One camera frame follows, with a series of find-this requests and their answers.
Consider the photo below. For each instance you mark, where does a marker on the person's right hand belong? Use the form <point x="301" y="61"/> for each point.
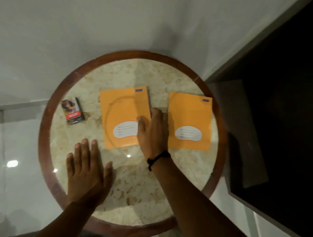
<point x="155" y="138"/>

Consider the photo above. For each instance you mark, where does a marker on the person's left hand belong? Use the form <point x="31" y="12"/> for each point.
<point x="84" y="180"/>

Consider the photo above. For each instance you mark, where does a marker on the person's left thumb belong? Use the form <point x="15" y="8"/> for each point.
<point x="108" y="173"/>

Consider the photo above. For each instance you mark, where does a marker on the person's right thumb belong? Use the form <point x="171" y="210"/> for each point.
<point x="141" y="129"/>

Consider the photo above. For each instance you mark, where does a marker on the person's left middle finger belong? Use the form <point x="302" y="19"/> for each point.
<point x="85" y="153"/>

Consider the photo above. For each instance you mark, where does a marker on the person's left little finger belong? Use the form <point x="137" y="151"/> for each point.
<point x="70" y="164"/>

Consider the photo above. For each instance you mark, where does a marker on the orange notebook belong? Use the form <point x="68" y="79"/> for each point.
<point x="119" y="109"/>
<point x="189" y="112"/>

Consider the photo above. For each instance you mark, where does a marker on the person's left forearm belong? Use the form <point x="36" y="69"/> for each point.
<point x="68" y="219"/>

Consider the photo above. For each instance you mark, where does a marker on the person's right forearm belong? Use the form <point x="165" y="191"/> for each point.
<point x="193" y="202"/>

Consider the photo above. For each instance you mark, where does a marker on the round table with wooden rim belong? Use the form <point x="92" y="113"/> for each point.
<point x="44" y="146"/>

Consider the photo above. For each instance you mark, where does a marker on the cigarette pack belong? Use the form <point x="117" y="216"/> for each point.
<point x="72" y="111"/>

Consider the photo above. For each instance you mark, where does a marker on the dark cabinet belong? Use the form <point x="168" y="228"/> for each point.
<point x="281" y="122"/>

